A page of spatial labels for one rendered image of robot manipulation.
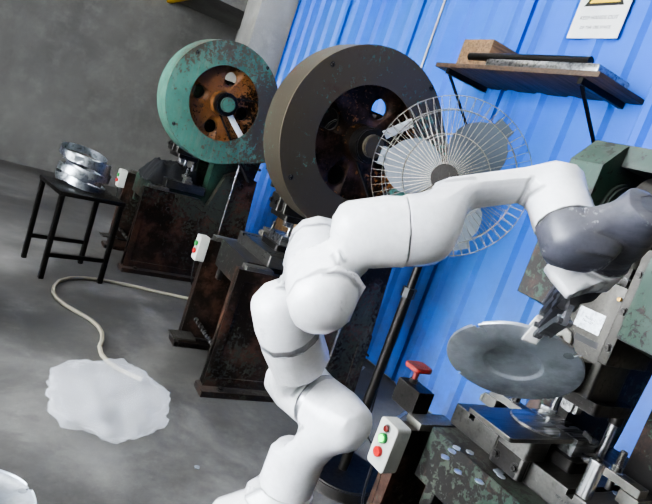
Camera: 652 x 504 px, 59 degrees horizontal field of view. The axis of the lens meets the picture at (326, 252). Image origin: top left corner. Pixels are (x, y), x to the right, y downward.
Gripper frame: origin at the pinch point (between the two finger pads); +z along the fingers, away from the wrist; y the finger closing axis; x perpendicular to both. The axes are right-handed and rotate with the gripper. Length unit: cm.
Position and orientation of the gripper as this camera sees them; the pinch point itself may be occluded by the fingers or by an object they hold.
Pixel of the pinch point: (536, 329)
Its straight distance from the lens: 123.7
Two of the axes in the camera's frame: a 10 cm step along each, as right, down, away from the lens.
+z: -1.4, 5.8, 8.0
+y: 3.3, -7.4, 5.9
